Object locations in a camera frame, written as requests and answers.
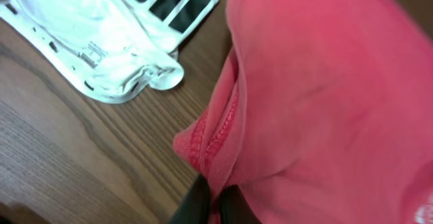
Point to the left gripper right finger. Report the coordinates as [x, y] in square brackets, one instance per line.
[234, 208]

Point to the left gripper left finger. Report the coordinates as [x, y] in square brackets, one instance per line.
[195, 207]

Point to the red t-shirt white print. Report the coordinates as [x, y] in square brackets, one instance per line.
[322, 114]

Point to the white t-shirt black logo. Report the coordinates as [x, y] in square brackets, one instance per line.
[110, 50]

